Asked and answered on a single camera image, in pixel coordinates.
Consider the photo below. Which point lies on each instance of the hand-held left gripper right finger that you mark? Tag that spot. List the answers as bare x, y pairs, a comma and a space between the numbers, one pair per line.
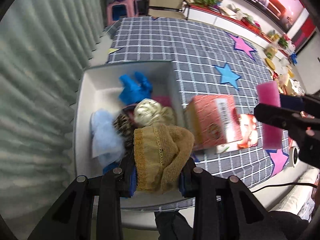
182, 185

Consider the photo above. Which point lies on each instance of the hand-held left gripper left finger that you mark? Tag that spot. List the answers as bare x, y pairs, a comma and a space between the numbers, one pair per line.
132, 180

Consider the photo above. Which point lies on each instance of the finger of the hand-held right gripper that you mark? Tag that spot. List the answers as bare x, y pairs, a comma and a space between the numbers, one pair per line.
275, 116
291, 102

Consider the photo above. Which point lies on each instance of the large pink sponge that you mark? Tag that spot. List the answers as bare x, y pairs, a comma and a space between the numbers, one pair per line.
270, 95

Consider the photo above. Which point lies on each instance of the beige knitted cloth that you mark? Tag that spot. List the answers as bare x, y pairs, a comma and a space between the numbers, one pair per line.
157, 155

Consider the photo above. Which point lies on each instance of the leopard print scarf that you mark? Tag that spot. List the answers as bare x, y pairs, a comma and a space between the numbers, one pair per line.
123, 130

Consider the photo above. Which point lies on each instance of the light blue fluffy cloth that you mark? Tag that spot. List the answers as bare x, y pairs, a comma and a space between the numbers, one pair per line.
105, 135

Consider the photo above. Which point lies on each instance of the cream polka-dot scrunchie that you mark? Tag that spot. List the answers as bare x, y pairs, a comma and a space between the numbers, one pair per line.
150, 112

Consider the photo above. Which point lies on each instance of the white storage box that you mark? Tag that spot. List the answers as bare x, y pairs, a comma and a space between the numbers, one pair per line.
105, 90

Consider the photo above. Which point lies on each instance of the person's right forearm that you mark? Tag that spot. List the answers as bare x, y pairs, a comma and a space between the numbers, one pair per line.
290, 227

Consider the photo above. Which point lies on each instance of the white cylinder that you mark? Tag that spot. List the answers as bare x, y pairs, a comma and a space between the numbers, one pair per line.
294, 156

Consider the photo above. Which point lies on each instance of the person's dark trousers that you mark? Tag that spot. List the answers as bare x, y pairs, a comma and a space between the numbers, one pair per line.
172, 227

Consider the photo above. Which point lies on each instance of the white sofa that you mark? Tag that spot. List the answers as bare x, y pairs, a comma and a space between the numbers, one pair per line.
295, 195

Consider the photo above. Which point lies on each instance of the yellow-green snack bag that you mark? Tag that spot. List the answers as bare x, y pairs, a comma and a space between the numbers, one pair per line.
271, 52

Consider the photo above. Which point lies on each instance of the red-edged white shelf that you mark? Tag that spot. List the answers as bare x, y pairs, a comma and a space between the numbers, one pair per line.
212, 15

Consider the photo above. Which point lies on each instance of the grey checked star tablecloth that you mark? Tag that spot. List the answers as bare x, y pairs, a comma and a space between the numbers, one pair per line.
175, 42

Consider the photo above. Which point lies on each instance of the pale green curtain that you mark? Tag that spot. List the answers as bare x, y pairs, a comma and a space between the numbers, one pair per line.
37, 92

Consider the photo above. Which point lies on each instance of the cardboard box on floor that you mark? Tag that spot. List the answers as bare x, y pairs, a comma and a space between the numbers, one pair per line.
165, 2

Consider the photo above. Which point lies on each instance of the pink plastic stool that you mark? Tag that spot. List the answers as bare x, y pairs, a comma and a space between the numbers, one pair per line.
122, 12

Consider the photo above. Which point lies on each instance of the wall poster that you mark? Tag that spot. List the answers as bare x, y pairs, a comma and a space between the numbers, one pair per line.
270, 2

